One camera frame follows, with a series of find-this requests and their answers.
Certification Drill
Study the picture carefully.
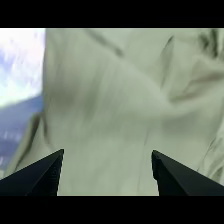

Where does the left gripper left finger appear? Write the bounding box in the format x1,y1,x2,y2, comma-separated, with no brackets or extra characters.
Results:
0,148,65,197

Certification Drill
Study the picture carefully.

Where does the pale green garment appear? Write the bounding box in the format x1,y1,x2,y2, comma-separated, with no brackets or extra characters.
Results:
2,28,224,197

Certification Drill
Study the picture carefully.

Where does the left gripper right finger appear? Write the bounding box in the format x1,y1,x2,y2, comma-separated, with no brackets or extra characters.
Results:
151,149,224,197

